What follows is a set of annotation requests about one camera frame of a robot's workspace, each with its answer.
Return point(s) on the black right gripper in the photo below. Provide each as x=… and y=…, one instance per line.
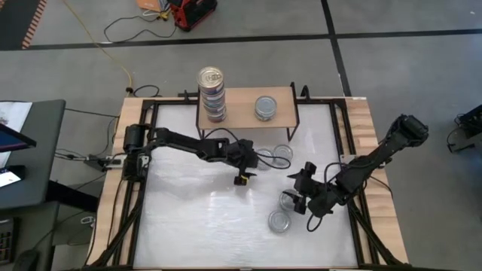
x=320, y=197

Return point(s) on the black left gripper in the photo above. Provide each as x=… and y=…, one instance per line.
x=241, y=154

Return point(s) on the light tuna can green label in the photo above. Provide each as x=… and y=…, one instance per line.
x=279, y=221
x=266, y=151
x=266, y=103
x=285, y=204
x=266, y=119
x=282, y=150

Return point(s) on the pink salmon can blue label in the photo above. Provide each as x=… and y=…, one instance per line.
x=216, y=120
x=214, y=108
x=210, y=77
x=213, y=102
x=212, y=97
x=215, y=114

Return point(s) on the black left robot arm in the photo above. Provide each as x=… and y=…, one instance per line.
x=180, y=140

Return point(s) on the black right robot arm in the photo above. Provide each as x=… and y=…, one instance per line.
x=376, y=158

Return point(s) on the wooden shelf black metal legs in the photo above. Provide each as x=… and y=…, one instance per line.
x=241, y=109

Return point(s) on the white work surface sheet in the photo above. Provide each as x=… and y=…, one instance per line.
x=188, y=244

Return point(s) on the red black equipment case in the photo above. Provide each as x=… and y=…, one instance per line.
x=192, y=13

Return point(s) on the black desk support beam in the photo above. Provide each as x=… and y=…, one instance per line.
x=71, y=195

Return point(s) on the orange folder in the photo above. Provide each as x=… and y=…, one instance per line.
x=148, y=4

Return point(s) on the black floor equipment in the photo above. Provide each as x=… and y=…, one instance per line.
x=470, y=124

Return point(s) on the grey desk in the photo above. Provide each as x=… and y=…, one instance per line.
x=45, y=124

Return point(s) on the grey side table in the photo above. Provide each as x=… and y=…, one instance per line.
x=37, y=233

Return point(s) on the white paper sheet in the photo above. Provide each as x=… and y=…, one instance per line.
x=17, y=113

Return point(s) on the monitor with blue screen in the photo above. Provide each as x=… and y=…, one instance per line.
x=13, y=141

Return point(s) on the dark computer mouse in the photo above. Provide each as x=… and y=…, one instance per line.
x=26, y=259

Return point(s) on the dark keyboard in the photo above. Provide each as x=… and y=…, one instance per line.
x=7, y=241

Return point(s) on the black mat orange striped edge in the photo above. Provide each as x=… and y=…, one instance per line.
x=15, y=22

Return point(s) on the black metal table frame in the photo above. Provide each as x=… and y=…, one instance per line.
x=320, y=101

